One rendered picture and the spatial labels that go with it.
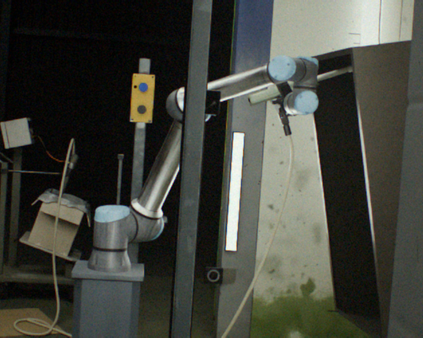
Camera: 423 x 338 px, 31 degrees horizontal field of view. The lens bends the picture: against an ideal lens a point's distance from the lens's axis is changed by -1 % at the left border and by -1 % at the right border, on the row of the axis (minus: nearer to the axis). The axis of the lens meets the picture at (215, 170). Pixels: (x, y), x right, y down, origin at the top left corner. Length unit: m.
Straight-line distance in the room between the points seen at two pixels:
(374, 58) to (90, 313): 1.57
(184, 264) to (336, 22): 2.33
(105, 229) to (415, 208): 2.18
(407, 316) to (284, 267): 2.85
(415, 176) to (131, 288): 2.14
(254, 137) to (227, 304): 0.90
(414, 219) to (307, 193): 2.83
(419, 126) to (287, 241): 2.86
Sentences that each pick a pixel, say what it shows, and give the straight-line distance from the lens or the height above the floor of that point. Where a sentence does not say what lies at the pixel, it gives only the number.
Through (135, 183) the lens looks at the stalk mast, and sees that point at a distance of 4.24.
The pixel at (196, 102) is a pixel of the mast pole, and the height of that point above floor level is 1.35.
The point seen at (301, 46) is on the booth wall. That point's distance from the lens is 4.13.
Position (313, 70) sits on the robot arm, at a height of 1.53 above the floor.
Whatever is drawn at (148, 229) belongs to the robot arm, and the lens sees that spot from 3.47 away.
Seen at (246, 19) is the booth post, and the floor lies 1.87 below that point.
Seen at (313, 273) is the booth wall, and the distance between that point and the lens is 4.20.
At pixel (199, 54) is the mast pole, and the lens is 2.11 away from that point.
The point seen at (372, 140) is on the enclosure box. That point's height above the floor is 1.28.
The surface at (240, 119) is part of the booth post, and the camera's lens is 4.06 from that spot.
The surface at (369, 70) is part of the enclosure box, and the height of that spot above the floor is 1.55.
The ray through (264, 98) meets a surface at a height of 1.42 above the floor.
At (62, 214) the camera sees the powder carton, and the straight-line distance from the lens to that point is 5.39.
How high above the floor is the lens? 1.28
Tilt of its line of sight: 3 degrees down
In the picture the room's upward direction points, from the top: 4 degrees clockwise
